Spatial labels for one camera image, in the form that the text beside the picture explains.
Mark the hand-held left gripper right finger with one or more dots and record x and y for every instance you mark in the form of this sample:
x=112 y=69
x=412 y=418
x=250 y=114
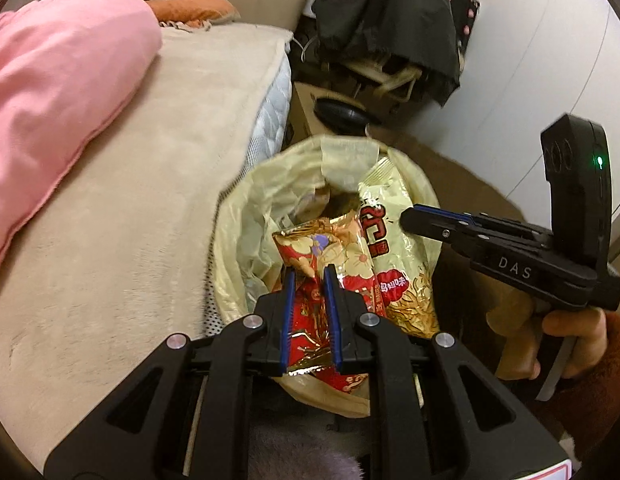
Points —
x=331 y=310

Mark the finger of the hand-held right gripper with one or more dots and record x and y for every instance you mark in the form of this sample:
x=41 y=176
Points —
x=510 y=227
x=430 y=222

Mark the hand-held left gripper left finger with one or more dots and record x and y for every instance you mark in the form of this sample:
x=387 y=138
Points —
x=290 y=310

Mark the cream noodle packet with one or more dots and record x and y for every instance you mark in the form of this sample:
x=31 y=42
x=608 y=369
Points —
x=390 y=265

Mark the red floral snack packet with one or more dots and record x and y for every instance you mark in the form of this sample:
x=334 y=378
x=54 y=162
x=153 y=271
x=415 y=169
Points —
x=310 y=250

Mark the pale yellow plastic bag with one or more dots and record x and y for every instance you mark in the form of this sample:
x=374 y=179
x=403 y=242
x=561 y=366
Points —
x=250 y=195

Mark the person's right hand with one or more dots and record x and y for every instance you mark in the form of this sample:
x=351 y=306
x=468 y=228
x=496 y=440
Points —
x=515 y=332

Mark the black robot vacuum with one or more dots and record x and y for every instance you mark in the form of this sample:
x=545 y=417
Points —
x=342 y=116

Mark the pink fluffy cloth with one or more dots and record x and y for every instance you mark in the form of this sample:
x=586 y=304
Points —
x=305 y=455

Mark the beige office chair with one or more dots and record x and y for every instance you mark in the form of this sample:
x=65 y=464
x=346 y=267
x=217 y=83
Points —
x=385 y=77

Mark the cardboard box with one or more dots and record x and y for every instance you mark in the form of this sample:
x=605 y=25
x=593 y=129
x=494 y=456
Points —
x=302 y=110

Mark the bed with beige cover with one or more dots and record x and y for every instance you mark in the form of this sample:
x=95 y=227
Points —
x=139 y=220

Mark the grey quilted mattress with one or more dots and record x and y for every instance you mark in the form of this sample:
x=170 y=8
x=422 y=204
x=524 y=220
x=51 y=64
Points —
x=272 y=115

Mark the black pink-dotted garment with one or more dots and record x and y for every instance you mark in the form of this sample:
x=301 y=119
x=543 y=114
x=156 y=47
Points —
x=465 y=25

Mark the black cloth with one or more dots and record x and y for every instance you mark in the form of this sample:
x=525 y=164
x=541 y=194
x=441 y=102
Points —
x=390 y=15

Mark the orange pillow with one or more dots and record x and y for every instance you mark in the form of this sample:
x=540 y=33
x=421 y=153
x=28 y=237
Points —
x=194 y=10

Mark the pink quilt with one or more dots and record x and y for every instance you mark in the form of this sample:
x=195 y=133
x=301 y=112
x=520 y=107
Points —
x=64 y=85

